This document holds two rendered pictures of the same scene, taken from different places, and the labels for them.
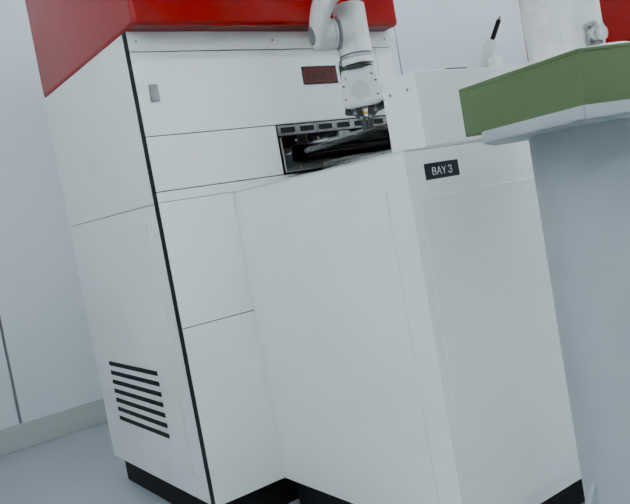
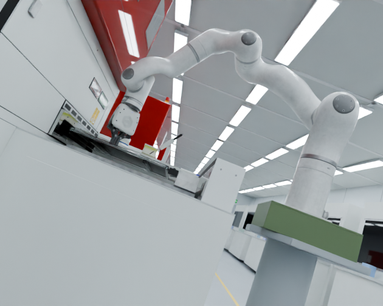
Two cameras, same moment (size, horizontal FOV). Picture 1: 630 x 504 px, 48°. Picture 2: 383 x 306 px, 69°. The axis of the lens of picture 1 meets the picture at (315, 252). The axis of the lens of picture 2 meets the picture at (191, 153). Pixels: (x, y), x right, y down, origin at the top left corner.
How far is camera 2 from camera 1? 1.12 m
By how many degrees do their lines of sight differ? 57
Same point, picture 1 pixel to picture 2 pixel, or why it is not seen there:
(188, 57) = (67, 11)
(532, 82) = (327, 231)
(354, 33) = (145, 92)
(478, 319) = not seen: outside the picture
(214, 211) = not seen: outside the picture
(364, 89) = (129, 122)
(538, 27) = (314, 198)
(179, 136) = (21, 56)
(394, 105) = (220, 176)
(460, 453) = not seen: outside the picture
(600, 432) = not seen: outside the picture
